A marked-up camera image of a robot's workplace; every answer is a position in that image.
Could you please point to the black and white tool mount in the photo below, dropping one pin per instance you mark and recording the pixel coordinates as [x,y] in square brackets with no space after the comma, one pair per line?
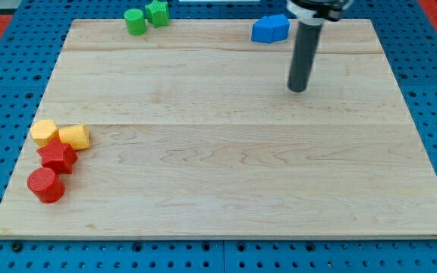
[316,12]

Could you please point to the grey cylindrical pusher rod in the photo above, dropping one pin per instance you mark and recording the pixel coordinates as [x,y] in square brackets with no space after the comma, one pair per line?
[304,52]

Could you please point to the blue cube block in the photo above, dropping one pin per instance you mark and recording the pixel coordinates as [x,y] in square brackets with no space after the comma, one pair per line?
[280,27]

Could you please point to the wooden board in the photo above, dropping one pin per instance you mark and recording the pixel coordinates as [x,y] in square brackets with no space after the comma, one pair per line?
[195,136]

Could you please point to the green star block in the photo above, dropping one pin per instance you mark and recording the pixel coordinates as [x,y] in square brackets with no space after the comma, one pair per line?
[157,13]

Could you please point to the green cylinder block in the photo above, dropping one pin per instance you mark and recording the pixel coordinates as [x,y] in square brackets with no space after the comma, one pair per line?
[135,22]

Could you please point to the yellow pentagon block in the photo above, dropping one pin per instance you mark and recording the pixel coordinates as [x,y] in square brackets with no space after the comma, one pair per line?
[77,136]

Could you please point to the red star block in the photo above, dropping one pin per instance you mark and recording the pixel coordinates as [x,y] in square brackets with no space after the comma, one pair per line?
[60,157]

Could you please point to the yellow hexagon block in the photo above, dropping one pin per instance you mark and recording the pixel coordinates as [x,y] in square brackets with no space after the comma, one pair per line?
[43,131]

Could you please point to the red cylinder block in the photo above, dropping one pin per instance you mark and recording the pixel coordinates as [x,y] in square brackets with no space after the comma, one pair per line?
[46,185]

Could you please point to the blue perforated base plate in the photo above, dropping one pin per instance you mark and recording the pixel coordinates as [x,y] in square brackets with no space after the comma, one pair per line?
[28,52]

